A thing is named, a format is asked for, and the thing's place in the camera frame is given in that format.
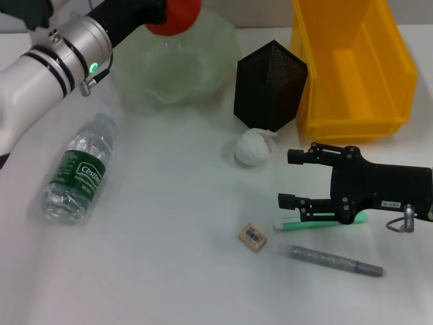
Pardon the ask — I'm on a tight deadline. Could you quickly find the beige eraser with barcode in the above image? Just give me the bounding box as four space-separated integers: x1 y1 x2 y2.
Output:
237 221 269 253

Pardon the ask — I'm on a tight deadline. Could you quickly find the clear green-label water bottle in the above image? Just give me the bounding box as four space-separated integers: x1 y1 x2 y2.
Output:
41 112 118 225

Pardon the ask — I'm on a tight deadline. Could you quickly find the white paper ball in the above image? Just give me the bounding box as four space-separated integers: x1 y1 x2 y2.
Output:
233 127 279 167

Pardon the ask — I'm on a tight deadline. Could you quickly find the yellow plastic bin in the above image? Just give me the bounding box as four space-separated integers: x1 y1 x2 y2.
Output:
288 0 419 144

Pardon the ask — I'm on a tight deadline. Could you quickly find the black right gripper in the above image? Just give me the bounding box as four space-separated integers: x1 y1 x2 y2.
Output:
277 142 433 225

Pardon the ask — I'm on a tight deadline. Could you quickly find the green white pen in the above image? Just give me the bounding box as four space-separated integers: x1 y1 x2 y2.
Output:
273 211 368 232

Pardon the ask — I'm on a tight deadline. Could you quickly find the grey marker pen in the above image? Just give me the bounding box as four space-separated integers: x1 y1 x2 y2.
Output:
276 241 385 278

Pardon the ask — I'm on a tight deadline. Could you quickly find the black mesh pen holder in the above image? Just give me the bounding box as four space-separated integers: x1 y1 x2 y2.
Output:
233 39 309 133

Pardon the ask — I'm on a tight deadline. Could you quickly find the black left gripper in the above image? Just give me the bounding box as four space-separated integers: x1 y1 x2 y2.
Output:
85 0 169 50

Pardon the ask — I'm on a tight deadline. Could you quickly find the right wrist cable connector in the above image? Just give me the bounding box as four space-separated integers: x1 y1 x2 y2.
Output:
386 202 419 234

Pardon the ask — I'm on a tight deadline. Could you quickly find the translucent green fruit bowl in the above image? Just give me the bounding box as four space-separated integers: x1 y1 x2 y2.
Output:
109 7 242 116

